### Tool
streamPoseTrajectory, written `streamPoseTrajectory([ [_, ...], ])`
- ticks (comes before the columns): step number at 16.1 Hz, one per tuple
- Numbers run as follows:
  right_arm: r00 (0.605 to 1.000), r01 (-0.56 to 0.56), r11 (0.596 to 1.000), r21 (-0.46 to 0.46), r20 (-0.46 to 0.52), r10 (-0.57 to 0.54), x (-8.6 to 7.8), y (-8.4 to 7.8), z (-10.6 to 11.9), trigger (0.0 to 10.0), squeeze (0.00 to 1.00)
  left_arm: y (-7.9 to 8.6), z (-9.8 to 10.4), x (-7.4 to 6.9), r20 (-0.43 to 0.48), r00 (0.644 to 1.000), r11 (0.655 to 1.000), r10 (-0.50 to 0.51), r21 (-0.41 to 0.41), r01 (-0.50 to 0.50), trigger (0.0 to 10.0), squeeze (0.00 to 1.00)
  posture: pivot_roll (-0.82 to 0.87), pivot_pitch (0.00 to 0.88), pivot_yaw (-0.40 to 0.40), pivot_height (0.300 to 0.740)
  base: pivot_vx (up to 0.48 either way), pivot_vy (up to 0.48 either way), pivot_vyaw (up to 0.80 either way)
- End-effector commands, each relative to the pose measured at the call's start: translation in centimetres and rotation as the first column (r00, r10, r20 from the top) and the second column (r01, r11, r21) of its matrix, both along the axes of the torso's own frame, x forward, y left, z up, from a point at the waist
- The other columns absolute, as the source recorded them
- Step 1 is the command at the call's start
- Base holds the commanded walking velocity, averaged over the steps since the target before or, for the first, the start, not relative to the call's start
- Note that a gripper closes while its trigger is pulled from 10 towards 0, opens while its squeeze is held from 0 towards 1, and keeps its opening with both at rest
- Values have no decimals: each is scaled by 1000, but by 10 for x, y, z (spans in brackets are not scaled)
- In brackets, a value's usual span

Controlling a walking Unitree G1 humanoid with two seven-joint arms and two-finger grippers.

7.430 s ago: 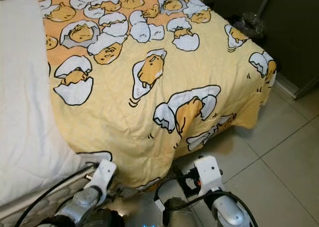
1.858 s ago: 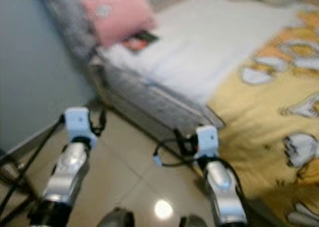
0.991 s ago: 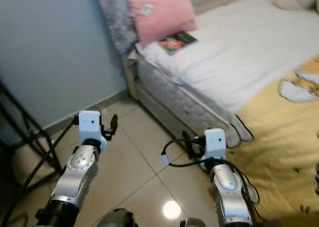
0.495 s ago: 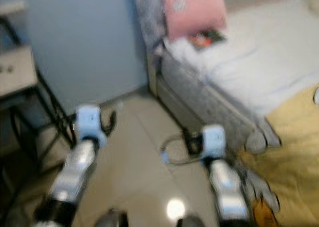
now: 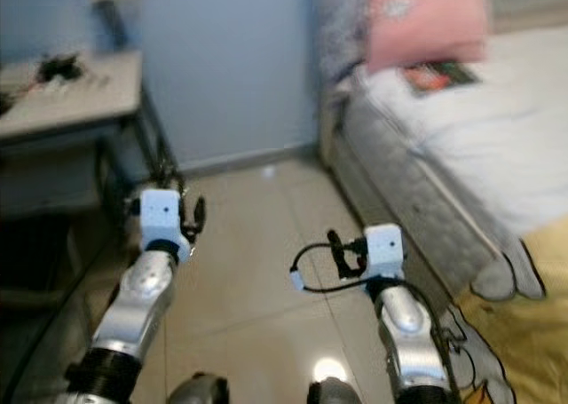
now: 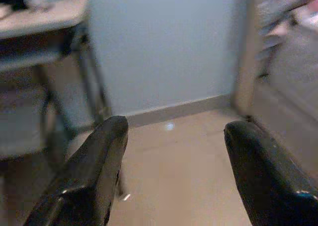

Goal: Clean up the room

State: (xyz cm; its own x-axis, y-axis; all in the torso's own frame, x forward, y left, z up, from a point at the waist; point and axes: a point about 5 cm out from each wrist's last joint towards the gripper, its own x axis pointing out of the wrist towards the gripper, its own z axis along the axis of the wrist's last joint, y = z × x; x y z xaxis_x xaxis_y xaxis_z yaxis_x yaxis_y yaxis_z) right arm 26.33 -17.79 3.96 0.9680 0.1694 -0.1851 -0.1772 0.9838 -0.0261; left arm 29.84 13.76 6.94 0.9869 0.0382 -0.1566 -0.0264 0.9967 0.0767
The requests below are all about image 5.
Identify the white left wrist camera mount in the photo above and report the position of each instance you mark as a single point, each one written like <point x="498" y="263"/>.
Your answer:
<point x="161" y="216"/>

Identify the grey desk lamp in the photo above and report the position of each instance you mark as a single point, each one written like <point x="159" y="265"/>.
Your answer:
<point x="114" y="18"/>

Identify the pink sheep print cushion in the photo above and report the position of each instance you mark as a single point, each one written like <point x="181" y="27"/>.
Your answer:
<point x="426" y="27"/>

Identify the grey robot left leg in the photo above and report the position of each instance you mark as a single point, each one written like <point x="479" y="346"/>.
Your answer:
<point x="195" y="391"/>

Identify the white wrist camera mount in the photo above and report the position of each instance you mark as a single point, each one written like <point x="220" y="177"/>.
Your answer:
<point x="161" y="216"/>
<point x="383" y="249"/>

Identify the grey ornament print pillow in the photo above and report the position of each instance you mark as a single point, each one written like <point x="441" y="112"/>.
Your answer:
<point x="342" y="31"/>

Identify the grey-white mattress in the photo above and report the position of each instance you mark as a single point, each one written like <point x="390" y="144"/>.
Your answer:
<point x="399" y="191"/>

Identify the dark green red book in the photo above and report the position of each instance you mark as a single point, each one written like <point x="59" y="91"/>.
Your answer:
<point x="435" y="75"/>

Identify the grey robot right leg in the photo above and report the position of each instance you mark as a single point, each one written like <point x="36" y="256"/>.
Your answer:
<point x="333" y="392"/>

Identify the grey robot leg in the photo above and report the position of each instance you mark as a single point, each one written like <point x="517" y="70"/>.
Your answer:
<point x="195" y="391"/>
<point x="333" y="392"/>

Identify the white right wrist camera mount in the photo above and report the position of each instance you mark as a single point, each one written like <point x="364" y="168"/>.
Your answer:
<point x="383" y="249"/>

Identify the grey desk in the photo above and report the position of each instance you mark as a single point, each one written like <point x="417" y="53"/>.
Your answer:
<point x="80" y="102"/>

